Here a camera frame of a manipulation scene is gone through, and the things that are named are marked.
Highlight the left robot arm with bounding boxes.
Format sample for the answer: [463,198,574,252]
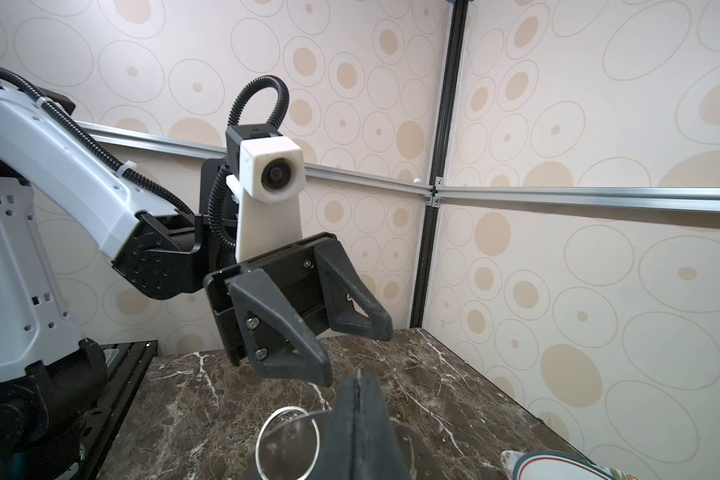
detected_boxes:
[0,67,393,479]

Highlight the white plate with rim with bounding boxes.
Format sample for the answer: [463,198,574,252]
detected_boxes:
[510,452,613,480]

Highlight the floral rectangular tray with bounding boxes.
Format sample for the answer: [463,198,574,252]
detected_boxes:
[501,450,634,480]

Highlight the diagonal aluminium rail left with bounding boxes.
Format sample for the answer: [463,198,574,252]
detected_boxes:
[79,122,433,197]

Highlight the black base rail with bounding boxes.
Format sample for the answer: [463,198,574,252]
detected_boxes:
[72,340,158,480]

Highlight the metal key organizer plate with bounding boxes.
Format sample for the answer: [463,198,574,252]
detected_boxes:
[241,406,445,479]

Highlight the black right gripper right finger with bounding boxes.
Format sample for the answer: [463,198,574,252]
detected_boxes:
[357,375,410,479]

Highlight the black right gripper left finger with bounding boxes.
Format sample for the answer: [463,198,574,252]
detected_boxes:
[311,378,359,480]

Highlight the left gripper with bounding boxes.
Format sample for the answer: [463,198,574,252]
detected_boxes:
[113,158,393,386]

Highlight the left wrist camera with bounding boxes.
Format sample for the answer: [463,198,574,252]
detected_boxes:
[225,124,306,262]

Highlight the horizontal aluminium rail back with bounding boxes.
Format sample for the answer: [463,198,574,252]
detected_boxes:
[428,183,720,214]

